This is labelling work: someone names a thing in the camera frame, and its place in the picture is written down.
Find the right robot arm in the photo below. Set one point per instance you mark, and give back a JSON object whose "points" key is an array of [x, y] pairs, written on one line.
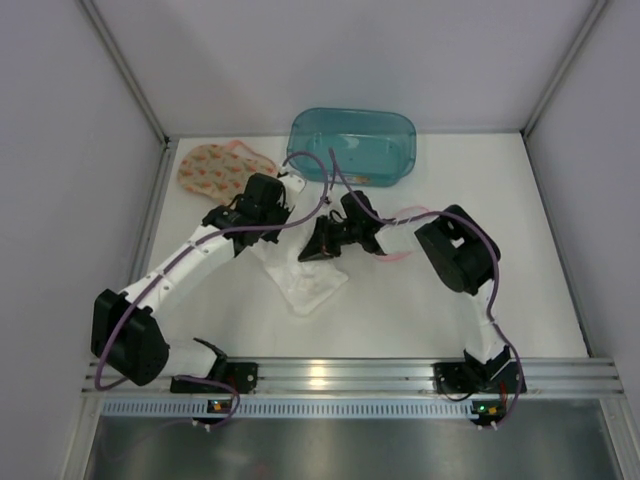
{"points": [[463, 256]]}

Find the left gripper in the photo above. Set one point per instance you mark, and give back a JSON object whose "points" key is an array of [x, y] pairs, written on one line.
{"points": [[273, 215]]}

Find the right aluminium corner post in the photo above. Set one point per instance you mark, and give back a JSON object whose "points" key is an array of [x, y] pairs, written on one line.
{"points": [[579, 39]]}

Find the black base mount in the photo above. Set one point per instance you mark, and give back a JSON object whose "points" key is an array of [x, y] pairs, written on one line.
{"points": [[241, 376], [459, 378]]}

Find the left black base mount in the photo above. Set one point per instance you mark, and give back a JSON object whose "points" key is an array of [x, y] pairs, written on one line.
{"points": [[241, 376]]}

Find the perforated cable duct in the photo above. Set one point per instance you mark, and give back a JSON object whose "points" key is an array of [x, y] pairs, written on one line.
{"points": [[272, 408]]}

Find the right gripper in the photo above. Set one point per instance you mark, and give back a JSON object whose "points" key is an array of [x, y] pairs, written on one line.
{"points": [[331, 236]]}

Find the left aluminium corner post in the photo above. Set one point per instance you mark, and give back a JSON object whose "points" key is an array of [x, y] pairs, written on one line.
{"points": [[98, 23]]}

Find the white bra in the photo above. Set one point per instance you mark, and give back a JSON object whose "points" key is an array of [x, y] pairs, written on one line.
{"points": [[304, 286]]}

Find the aluminium corner post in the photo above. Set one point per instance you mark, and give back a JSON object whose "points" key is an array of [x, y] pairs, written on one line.
{"points": [[579, 39], [98, 23]]}

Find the teal plastic bin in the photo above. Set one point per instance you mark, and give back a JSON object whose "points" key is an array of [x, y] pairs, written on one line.
{"points": [[372, 148]]}

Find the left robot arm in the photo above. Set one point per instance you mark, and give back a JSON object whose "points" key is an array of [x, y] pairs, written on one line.
{"points": [[130, 327]]}

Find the floral pink laundry bag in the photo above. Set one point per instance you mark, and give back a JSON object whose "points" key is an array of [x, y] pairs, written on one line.
{"points": [[221, 172]]}

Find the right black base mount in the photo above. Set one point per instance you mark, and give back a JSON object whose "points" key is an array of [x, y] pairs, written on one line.
{"points": [[459, 378]]}

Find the small white mesh laundry bag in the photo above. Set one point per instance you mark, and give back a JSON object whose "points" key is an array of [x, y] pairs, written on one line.
{"points": [[400, 257]]}

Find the aluminium front rail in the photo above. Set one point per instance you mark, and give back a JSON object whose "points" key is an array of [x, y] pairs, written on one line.
{"points": [[406, 377]]}

